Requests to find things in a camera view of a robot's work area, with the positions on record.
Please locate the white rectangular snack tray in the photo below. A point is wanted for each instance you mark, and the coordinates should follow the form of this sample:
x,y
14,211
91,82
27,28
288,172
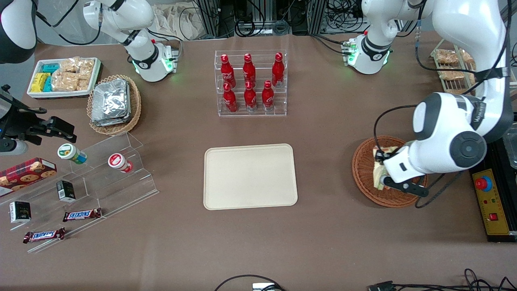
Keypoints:
x,y
60,95

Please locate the bagged brown snack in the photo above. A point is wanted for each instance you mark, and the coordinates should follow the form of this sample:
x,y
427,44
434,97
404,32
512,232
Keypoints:
x,y
450,75
467,57
446,56

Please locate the silver foil packets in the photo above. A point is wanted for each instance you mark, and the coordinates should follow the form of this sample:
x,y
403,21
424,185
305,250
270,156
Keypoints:
x,y
110,103

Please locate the red cookie box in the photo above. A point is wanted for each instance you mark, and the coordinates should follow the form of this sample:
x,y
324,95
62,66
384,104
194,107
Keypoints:
x,y
24,173

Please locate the clear acrylic stepped shelf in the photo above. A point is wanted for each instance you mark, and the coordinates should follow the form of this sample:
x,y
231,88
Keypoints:
x,y
121,190

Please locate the clear acrylic bottle rack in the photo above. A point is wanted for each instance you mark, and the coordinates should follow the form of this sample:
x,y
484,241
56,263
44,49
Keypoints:
x,y
258,114

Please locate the round brown wicker basket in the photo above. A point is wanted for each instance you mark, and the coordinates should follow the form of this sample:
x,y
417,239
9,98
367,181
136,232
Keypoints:
x,y
362,178

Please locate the beige cloth bag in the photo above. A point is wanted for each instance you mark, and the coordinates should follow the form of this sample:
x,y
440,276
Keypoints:
x,y
177,20

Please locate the black and white box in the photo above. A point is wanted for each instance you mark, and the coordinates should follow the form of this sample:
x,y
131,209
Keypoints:
x,y
20,211

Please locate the red cola bottle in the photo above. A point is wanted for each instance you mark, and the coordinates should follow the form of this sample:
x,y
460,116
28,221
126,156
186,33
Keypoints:
x,y
249,70
267,97
250,99
227,72
278,70
230,101

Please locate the green lid cup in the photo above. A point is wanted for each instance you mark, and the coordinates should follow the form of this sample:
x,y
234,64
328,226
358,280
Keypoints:
x,y
69,152

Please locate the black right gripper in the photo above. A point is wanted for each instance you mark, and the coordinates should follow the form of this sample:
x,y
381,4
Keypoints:
x,y
19,121

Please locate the red lid cup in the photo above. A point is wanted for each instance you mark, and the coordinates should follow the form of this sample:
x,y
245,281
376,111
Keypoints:
x,y
118,161

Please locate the black yellow control box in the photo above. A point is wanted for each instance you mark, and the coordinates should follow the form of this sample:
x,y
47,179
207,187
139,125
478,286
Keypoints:
x,y
490,202

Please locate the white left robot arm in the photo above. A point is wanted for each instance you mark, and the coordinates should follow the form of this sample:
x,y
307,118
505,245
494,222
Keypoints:
x,y
464,40

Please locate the yellow snack packet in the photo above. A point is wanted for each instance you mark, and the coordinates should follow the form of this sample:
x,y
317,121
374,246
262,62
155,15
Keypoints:
x,y
39,82

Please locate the triangle sandwich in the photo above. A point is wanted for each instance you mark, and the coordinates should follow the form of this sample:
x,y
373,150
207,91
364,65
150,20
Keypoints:
x,y
379,155

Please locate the beige plastic tray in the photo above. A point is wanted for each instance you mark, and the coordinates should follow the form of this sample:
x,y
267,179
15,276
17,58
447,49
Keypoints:
x,y
250,178

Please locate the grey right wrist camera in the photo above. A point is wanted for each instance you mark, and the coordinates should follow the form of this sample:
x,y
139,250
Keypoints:
x,y
12,147

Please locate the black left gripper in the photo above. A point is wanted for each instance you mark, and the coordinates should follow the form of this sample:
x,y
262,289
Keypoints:
x,y
379,157

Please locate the brown Snickers bar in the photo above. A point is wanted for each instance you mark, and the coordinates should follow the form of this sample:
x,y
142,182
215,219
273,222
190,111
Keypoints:
x,y
43,235
82,214

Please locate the small black box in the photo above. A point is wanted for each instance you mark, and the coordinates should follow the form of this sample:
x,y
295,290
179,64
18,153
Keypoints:
x,y
65,190

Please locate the oval wicker basket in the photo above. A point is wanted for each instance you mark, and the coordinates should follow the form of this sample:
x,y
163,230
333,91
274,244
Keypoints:
x,y
135,105

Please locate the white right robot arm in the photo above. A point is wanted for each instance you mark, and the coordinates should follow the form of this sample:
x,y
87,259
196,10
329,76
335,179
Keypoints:
x,y
141,56

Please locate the clear plastic container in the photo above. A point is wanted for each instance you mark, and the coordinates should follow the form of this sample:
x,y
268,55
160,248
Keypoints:
x,y
512,149

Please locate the aluminium frame post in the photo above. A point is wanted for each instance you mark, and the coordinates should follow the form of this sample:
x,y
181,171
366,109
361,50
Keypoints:
x,y
317,16
210,18

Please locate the clear rice cracker bag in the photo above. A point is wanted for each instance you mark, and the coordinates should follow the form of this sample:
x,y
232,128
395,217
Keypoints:
x,y
64,82
83,84
86,68
69,65

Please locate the teal snack packet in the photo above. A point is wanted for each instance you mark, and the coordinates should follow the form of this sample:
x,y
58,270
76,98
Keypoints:
x,y
48,85
50,68

